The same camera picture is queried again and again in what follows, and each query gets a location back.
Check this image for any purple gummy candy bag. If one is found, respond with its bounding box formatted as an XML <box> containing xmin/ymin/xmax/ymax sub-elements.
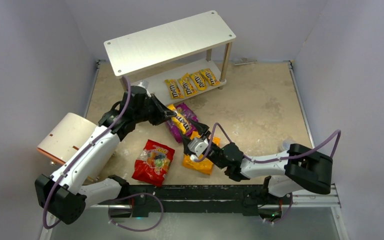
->
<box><xmin>165</xmin><ymin>103</ymin><xmax>199</xmax><ymax>143</ymax></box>

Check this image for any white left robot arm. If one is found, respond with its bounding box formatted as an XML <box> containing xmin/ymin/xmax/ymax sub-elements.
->
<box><xmin>34</xmin><ymin>86</ymin><xmax>176</xmax><ymax>229</ymax></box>

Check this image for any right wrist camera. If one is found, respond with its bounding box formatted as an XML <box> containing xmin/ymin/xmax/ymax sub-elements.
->
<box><xmin>187</xmin><ymin>137</ymin><xmax>209</xmax><ymax>159</ymax></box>

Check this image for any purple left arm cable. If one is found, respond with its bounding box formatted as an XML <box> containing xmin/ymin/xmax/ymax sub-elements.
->
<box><xmin>42</xmin><ymin>76</ymin><xmax>132</xmax><ymax>230</ymax></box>

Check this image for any orange gummy candy bag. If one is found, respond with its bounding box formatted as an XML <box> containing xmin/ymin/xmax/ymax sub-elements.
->
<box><xmin>182</xmin><ymin>131</ymin><xmax>221</xmax><ymax>175</ymax></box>

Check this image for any white two-tier shelf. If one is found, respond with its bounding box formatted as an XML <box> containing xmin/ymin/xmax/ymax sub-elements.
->
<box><xmin>104</xmin><ymin>10</ymin><xmax>236</xmax><ymax>105</ymax></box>

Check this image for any red gummy candy bag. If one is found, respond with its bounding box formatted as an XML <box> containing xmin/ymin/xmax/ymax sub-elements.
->
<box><xmin>132</xmin><ymin>139</ymin><xmax>175</xmax><ymax>187</ymax></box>

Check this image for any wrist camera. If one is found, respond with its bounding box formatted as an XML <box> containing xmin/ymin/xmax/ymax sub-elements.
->
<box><xmin>187</xmin><ymin>137</ymin><xmax>209</xmax><ymax>159</ymax></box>
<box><xmin>136</xmin><ymin>80</ymin><xmax>151</xmax><ymax>97</ymax></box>

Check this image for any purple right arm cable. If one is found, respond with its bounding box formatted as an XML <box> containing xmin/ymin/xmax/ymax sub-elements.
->
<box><xmin>193</xmin><ymin>122</ymin><xmax>342</xmax><ymax>226</ymax></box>

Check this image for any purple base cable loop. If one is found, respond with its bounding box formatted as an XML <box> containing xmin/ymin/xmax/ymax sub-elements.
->
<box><xmin>108</xmin><ymin>192</ymin><xmax>164</xmax><ymax>233</ymax></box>

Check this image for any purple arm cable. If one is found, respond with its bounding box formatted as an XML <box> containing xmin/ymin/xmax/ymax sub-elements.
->
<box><xmin>42</xmin><ymin>76</ymin><xmax>132</xmax><ymax>230</ymax></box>
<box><xmin>193</xmin><ymin>122</ymin><xmax>342</xmax><ymax>226</ymax></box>

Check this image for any yellow M&M candy bag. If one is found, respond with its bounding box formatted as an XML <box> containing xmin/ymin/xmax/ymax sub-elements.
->
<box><xmin>189</xmin><ymin>71</ymin><xmax>208</xmax><ymax>91</ymax></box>

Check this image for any small clear plastic cup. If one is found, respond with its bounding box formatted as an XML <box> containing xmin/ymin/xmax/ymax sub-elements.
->
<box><xmin>278</xmin><ymin>139</ymin><xmax>296</xmax><ymax>152</ymax></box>

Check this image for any white cylindrical lamp shade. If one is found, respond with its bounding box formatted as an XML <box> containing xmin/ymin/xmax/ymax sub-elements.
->
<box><xmin>37</xmin><ymin>112</ymin><xmax>97</xmax><ymax>167</ymax></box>

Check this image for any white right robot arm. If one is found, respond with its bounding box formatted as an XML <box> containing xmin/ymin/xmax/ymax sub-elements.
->
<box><xmin>182</xmin><ymin>120</ymin><xmax>341</xmax><ymax>198</ymax></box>

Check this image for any grey bracket at wall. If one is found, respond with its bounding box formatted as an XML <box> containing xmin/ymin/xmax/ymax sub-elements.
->
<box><xmin>233</xmin><ymin>58</ymin><xmax>258</xmax><ymax>66</ymax></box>

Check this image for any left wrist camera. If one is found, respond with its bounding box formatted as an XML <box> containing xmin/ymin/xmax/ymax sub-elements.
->
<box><xmin>136</xmin><ymin>80</ymin><xmax>151</xmax><ymax>97</ymax></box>

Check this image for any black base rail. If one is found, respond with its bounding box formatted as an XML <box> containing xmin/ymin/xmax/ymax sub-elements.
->
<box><xmin>100</xmin><ymin>177</ymin><xmax>292</xmax><ymax>218</ymax></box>

